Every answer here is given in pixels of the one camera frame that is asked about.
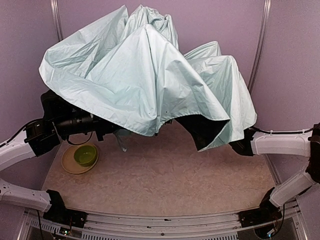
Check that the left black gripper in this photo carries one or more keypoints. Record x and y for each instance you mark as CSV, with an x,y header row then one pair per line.
x,y
100,128

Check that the mint green folding umbrella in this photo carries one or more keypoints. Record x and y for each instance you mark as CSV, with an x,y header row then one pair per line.
x,y
127,69

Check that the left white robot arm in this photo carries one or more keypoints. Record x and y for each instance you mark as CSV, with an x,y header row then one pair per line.
x,y
38,137

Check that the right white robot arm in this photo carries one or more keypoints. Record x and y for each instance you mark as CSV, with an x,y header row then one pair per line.
x,y
304,143

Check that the green bowl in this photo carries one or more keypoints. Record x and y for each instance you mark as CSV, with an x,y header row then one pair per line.
x,y
86,155

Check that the beige plate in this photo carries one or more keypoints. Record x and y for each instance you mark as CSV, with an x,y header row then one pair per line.
x,y
69,164

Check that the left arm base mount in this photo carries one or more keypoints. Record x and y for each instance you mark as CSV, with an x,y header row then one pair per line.
x,y
58,212

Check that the aluminium front rail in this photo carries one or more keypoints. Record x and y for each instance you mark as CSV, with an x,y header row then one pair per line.
x,y
218,226

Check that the left aluminium frame post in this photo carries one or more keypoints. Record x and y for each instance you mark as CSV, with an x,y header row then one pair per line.
x,y
56,19

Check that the aluminium frame post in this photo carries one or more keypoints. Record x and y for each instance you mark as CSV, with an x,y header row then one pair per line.
x,y
56,19
260,44

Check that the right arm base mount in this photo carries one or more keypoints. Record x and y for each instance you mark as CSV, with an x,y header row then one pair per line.
x,y
264,213

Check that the right aluminium frame post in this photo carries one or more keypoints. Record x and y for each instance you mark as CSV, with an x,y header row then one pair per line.
x,y
260,44

